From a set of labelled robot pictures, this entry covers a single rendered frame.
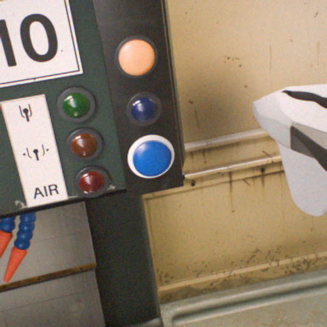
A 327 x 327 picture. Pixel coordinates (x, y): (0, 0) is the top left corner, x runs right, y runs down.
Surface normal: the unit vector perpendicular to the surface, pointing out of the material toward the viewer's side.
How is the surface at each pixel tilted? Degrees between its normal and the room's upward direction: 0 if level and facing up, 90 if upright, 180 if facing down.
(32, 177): 90
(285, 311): 0
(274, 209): 90
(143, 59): 91
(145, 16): 90
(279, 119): 44
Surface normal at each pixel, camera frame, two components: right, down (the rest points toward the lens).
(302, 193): -0.78, 0.37
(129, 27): 0.19, 0.43
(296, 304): -0.13, -0.88
